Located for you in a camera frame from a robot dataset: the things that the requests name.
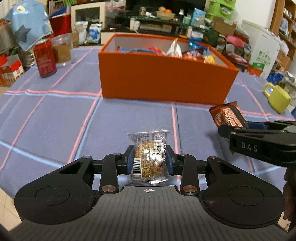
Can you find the clear brown cracker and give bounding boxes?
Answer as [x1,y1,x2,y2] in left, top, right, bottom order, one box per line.
[128,130,169,186]

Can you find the brown-orange snack packet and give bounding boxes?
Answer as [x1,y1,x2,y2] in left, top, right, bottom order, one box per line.
[209,101,249,128]

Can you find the white yellow snack packet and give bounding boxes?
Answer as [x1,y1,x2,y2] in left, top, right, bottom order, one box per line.
[166,38,182,58]

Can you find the blue cookie snack packet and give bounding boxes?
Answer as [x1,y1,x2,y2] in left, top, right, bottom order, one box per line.
[189,39,208,56]

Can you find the person's hand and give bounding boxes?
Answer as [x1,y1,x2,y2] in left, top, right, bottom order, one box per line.
[283,167,295,231]

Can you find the yellow-green mug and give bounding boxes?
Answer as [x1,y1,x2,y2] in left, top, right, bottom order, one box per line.
[262,82,291,113]

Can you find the orange cardboard box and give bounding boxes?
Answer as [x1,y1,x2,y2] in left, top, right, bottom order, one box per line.
[98,33,238,104]

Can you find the red folding chair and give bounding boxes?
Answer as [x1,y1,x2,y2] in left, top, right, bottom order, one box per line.
[222,35,248,72]

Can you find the yellow snack packets in box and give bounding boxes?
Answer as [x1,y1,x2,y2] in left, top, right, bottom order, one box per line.
[203,55,215,64]

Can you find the clear plastic jar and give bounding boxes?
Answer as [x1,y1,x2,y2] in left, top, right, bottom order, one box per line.
[51,33,72,67]

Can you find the red soda can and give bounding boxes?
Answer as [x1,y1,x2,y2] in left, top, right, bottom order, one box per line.
[33,38,57,78]

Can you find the fruit bowl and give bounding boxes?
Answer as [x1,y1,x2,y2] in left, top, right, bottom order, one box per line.
[156,6,175,20]

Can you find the blue shark paper bag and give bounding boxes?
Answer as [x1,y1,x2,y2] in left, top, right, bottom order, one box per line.
[4,0,53,51]

